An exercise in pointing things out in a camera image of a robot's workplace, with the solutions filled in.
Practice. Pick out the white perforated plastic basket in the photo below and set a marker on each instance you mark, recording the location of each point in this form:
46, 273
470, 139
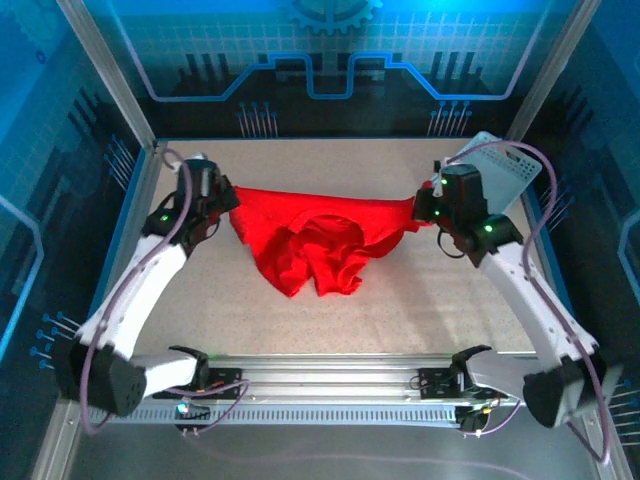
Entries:
505, 170

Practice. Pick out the red t-shirt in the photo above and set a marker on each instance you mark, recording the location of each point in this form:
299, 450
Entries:
310, 240

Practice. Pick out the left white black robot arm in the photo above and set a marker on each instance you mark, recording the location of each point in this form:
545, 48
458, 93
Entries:
145, 285

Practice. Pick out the left small controller board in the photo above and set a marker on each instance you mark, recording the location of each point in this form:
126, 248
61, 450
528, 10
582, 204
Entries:
192, 412

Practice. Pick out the small controller board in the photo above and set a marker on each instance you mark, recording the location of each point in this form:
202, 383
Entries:
472, 421
192, 412

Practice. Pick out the right small controller board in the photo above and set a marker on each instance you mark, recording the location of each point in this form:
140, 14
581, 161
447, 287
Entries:
472, 421

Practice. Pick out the grey steel sheet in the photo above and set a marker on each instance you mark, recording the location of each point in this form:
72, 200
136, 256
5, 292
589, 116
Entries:
350, 440

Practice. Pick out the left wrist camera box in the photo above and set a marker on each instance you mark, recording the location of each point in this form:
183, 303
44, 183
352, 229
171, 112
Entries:
205, 181

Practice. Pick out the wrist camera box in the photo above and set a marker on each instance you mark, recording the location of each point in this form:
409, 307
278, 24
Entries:
205, 181
439, 187

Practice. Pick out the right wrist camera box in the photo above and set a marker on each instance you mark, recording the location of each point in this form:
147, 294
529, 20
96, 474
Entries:
439, 187

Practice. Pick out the aluminium side rail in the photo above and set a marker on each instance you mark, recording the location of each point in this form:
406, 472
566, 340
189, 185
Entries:
149, 175

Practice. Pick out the left aluminium frame post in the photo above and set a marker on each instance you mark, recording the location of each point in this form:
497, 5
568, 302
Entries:
115, 85

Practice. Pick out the aluminium frame post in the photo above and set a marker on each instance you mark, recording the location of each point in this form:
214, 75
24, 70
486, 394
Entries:
115, 85
545, 75

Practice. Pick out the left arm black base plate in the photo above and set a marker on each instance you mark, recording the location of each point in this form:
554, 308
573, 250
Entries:
227, 375

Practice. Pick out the right aluminium frame post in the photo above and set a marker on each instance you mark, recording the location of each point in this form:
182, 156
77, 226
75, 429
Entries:
545, 75

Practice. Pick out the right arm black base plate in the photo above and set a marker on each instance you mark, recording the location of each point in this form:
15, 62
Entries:
432, 382

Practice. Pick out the aluminium mounting rail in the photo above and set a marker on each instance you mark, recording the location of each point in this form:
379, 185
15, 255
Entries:
325, 375

